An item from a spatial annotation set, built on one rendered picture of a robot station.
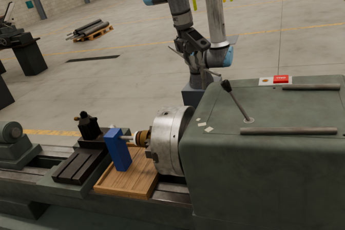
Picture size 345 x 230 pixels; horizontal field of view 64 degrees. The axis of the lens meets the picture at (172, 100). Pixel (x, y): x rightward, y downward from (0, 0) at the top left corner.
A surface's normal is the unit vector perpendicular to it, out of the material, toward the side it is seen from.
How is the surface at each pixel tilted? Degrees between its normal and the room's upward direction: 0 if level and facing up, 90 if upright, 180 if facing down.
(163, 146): 61
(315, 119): 0
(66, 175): 0
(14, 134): 90
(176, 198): 0
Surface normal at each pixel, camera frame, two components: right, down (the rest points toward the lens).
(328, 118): -0.21, -0.86
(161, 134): -0.38, -0.29
